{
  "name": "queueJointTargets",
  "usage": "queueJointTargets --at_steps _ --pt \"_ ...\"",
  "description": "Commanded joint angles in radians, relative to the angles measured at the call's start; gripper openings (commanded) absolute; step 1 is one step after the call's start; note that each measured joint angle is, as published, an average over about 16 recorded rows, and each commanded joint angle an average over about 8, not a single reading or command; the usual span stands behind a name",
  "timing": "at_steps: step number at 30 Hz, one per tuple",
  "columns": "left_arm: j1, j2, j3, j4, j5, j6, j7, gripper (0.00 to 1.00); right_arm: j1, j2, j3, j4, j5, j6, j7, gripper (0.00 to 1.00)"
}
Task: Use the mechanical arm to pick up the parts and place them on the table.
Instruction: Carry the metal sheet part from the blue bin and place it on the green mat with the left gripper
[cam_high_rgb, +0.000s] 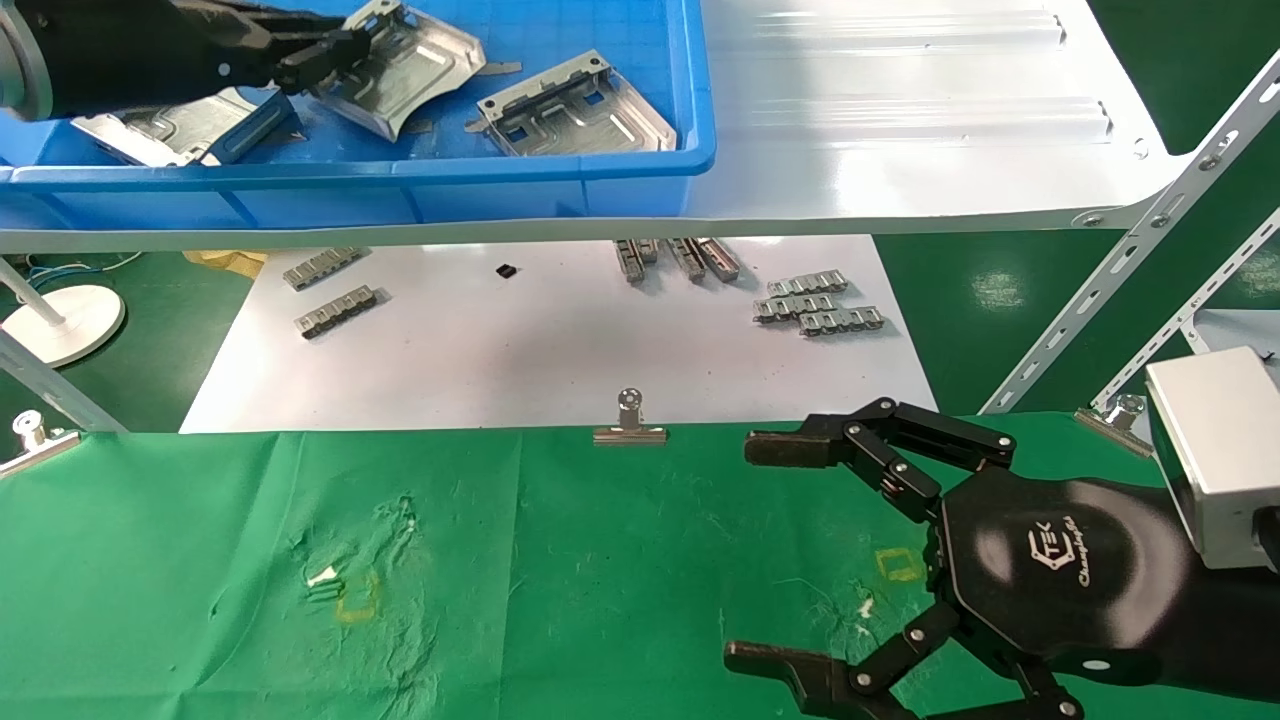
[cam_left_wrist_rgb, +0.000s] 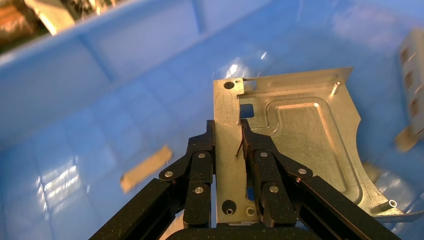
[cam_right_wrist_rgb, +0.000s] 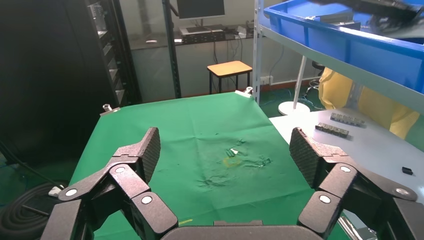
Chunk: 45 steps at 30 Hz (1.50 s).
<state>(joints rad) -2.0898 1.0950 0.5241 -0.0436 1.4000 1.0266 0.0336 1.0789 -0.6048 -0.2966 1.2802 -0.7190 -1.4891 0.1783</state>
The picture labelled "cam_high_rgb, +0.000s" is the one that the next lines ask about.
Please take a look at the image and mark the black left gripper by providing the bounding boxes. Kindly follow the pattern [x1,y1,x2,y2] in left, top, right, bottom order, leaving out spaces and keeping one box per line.
[45,0,378,120]

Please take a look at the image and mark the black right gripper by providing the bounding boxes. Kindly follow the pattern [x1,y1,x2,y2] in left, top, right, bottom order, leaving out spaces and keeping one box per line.
[722,397,1280,720]

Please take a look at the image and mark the silver stamped metal bracket plate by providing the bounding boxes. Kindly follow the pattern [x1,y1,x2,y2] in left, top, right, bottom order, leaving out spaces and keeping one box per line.
[318,0,489,142]
[475,50,679,159]

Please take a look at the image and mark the grey metal link strip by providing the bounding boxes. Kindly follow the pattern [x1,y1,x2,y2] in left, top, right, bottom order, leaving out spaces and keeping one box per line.
[797,306,886,339]
[295,285,387,342]
[282,247,367,293]
[765,270,850,299]
[752,293,837,326]

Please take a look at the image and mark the green table cloth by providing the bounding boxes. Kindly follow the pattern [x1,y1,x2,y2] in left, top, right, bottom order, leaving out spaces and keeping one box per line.
[0,412,1280,720]

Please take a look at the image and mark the silver binder clip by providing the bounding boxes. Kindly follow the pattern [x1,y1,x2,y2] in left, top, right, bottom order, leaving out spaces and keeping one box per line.
[1074,393,1157,459]
[592,388,669,447]
[0,409,83,480]

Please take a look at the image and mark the yellow cloth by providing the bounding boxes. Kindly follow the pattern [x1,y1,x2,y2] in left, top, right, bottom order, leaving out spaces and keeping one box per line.
[183,250,270,280]

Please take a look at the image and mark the blue plastic bin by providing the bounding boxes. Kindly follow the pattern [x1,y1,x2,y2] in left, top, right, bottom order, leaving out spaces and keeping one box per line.
[0,0,717,232]

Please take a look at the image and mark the white flat board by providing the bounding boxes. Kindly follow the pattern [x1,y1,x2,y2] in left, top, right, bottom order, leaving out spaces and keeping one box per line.
[180,235,937,435]

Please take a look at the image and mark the white round stand base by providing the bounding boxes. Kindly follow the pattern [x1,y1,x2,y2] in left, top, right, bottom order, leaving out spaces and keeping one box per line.
[0,258,128,370]

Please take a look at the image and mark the white ribbed shelf panel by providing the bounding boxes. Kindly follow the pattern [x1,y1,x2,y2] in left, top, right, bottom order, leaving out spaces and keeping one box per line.
[0,0,1193,255]

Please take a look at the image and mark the white rack shelf board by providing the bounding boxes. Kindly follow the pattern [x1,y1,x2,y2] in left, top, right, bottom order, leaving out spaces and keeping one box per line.
[1190,308,1280,363]

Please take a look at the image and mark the metal bracket plate dark rail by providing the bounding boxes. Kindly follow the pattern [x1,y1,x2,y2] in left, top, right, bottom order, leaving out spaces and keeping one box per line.
[70,85,302,169]

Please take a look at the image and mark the blue white cable bundle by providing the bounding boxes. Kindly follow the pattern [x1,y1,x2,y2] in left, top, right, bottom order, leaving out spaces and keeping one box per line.
[20,250,143,284]

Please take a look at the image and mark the wide white perforated rack post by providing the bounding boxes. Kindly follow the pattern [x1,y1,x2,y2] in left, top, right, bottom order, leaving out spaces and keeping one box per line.
[980,50,1280,416]

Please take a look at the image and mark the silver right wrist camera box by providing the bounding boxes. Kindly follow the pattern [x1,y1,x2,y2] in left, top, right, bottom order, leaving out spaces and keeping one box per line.
[1145,346,1280,572]

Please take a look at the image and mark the narrow white perforated rack post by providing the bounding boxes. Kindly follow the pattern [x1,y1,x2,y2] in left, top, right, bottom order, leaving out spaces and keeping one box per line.
[1090,208,1280,411]

